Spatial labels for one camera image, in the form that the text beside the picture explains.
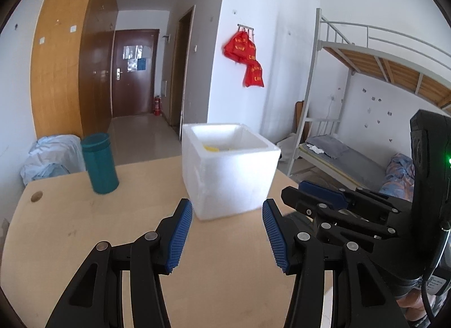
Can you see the grey pillow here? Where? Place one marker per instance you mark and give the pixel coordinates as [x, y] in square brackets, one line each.
[331, 145]

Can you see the person's right hand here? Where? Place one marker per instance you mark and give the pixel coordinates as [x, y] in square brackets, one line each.
[412, 308]

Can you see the grey bed mattress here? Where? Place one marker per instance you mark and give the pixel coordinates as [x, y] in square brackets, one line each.
[359, 169]

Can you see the small white cloth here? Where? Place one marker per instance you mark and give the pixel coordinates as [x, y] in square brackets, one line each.
[314, 149]

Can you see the crumpled pale bedsheet bundle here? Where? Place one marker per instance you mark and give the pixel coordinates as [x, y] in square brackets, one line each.
[53, 155]

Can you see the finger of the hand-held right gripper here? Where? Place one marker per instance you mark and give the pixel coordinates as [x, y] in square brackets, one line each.
[322, 190]
[334, 208]

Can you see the group of small wall decals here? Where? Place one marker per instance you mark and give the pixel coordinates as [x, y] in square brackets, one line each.
[369, 109]

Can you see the large grey door notice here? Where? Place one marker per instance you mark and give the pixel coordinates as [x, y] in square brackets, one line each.
[132, 52]

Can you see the white metal bunk bed frame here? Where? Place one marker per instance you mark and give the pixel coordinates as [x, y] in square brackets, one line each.
[352, 56]

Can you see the blue pink blanket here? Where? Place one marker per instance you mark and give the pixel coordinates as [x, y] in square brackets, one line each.
[398, 176]

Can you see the metal wall hook rack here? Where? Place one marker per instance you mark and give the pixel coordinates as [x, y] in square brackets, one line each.
[245, 28]

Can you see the teal cylindrical canister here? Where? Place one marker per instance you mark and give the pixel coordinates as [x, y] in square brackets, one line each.
[102, 166]

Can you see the wooden wardrobe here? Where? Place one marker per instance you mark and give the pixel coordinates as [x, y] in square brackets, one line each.
[56, 67]

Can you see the red fabric bag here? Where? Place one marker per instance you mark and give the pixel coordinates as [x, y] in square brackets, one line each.
[239, 48]
[254, 74]

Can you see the brown side door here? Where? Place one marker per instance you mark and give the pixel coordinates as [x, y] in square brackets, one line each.
[183, 67]

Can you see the blue door notice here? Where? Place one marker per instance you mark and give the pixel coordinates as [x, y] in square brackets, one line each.
[141, 65]

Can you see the small grey door notice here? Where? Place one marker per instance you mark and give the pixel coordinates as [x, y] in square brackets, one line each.
[131, 65]

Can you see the dark brown entrance door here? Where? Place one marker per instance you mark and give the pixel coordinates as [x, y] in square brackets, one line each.
[141, 85]

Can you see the white foam box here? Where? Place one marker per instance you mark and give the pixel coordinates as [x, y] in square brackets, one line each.
[229, 187]

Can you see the red fire extinguisher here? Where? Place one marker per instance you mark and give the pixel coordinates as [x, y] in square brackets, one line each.
[157, 106]

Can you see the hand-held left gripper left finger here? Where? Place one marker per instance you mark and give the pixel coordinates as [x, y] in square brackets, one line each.
[179, 236]

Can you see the leaning wooden board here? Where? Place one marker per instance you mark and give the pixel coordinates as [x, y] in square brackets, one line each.
[299, 120]

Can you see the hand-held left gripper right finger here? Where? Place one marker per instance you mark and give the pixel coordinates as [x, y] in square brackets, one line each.
[274, 240]

